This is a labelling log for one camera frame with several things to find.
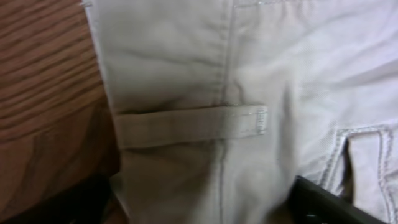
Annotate beige khaki shorts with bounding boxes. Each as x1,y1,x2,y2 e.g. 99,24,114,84
82,0,397,223

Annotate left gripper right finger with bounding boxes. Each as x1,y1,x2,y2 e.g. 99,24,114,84
287,176,386,224

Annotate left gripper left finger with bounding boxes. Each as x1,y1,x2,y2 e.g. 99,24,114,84
1,175,111,224

